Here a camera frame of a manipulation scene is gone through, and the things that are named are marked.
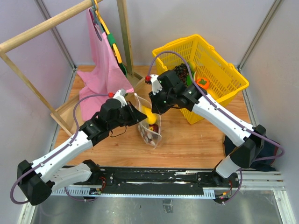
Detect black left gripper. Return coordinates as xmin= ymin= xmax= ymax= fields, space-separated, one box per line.
xmin=108 ymin=100 xmax=148 ymax=130

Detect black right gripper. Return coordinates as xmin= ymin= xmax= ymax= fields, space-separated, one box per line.
xmin=149 ymin=86 xmax=176 ymax=115

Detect clear polka dot zip bag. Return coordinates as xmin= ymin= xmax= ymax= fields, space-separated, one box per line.
xmin=134 ymin=93 xmax=162 ymax=148

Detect dark brown toy chestnut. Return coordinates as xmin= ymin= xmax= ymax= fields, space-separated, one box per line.
xmin=149 ymin=124 xmax=159 ymax=133

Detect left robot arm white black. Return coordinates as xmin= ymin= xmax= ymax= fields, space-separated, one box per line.
xmin=10 ymin=98 xmax=147 ymax=205

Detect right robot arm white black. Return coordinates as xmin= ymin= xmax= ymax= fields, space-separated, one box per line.
xmin=145 ymin=70 xmax=266 ymax=187

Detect toy watermelon slice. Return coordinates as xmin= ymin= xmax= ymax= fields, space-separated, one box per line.
xmin=185 ymin=72 xmax=196 ymax=86

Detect black toy grapes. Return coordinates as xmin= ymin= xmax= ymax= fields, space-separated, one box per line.
xmin=173 ymin=63 xmax=189 ymax=83

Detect orange toy persimmon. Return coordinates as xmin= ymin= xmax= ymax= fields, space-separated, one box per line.
xmin=196 ymin=77 xmax=210 ymax=90

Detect yellow green toy mango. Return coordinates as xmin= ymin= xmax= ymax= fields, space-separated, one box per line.
xmin=188 ymin=62 xmax=196 ymax=71

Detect pink t-shirt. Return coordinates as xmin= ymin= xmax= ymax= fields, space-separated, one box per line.
xmin=76 ymin=7 xmax=135 ymax=121

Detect yellow plastic basket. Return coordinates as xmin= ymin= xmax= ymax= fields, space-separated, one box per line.
xmin=152 ymin=34 xmax=249 ymax=125

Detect wooden clothes rack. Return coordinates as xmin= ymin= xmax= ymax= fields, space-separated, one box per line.
xmin=0 ymin=0 xmax=145 ymax=136

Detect yellow clothes hanger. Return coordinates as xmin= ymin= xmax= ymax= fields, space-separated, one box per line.
xmin=96 ymin=1 xmax=122 ymax=64

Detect green t-shirt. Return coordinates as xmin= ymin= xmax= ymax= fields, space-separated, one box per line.
xmin=107 ymin=33 xmax=129 ymax=99

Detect grey clothes hanger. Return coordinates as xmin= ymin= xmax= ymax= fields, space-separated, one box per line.
xmin=89 ymin=0 xmax=104 ymax=41

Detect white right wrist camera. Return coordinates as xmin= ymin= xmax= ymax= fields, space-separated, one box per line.
xmin=145 ymin=74 xmax=163 ymax=97

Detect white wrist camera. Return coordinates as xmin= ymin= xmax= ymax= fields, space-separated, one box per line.
xmin=145 ymin=74 xmax=163 ymax=97
xmin=108 ymin=89 xmax=127 ymax=107

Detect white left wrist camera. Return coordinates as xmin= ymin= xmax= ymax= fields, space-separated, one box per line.
xmin=108 ymin=89 xmax=127 ymax=107

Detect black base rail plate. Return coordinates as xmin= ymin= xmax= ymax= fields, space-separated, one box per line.
xmin=76 ymin=167 xmax=240 ymax=196

